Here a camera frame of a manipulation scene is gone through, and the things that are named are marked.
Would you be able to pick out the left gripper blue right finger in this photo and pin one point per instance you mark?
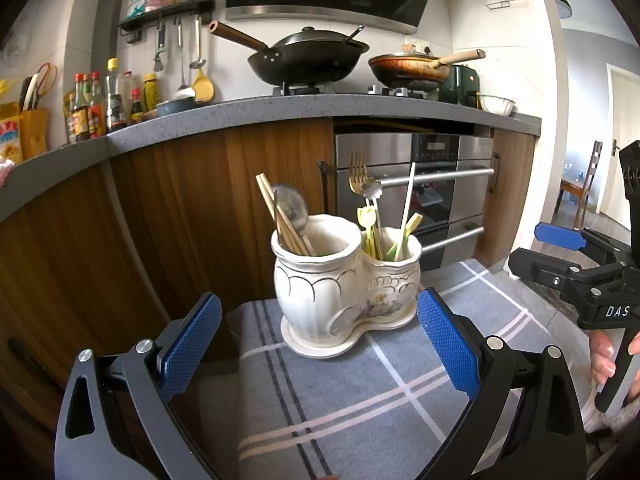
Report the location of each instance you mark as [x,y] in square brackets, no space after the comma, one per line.
[457,354]

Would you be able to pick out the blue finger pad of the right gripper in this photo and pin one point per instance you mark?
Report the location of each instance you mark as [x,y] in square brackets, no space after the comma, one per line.
[558,236]

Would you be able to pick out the person's right hand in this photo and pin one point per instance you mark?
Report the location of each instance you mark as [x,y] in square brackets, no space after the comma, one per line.
[602,360]

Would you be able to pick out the yellow hanging spatula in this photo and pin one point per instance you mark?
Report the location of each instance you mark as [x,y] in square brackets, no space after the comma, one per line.
[201,84]

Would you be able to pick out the dark sauce bottle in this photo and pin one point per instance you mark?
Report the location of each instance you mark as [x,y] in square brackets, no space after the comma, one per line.
[81,129]

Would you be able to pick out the long wooden chopstick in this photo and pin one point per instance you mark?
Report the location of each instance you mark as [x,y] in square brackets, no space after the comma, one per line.
[287,235]

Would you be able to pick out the stainless steel built-in oven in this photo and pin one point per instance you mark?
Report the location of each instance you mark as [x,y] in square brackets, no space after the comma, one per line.
[449,189]

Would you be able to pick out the wooden cabinet door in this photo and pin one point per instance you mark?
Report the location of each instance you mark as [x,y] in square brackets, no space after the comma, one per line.
[111,254]

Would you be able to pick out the copper frying pan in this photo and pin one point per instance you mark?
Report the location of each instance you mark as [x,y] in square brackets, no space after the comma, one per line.
[416,70]

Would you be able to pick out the gas stove top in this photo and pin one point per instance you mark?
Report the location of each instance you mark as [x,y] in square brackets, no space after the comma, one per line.
[427,90]

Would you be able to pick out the yellow tulip green-handled utensil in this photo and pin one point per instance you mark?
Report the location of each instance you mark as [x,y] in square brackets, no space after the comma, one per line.
[366,217]

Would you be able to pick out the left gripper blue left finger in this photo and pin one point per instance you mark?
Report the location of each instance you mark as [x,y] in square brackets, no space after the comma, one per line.
[181,353]

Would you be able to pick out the silver metal spoon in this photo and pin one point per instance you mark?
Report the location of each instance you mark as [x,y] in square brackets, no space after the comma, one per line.
[293,205]

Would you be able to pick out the wooden dining chair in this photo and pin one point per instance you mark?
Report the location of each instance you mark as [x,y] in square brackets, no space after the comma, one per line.
[580,190]

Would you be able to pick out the white ceramic double utensil holder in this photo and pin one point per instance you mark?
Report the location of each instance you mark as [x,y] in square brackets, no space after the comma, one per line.
[328,300]

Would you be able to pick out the wooden knife block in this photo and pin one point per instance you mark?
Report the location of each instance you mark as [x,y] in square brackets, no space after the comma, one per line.
[34,124]

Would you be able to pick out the grey checked table cloth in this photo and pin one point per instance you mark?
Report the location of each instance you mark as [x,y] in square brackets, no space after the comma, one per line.
[379,411]

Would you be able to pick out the yellow-cap oil bottle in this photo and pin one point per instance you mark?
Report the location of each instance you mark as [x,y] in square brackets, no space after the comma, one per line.
[115,115]

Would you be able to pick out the black wok with wooden handle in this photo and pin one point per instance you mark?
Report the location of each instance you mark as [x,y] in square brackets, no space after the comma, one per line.
[306,58]

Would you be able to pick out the white metal bowl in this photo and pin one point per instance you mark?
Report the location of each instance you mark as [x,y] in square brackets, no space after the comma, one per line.
[496,105]

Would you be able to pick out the black wall spice shelf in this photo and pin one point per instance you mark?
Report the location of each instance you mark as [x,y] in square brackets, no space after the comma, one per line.
[201,7]

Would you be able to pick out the gold fork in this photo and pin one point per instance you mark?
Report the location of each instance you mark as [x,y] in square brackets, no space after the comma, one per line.
[358,174]

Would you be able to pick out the green air fryer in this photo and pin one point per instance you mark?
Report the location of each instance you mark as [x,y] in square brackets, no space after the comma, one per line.
[462,86]

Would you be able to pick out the blue-grey ceramic bowl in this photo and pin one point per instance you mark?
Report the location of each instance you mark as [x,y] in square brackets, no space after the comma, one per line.
[175,106]

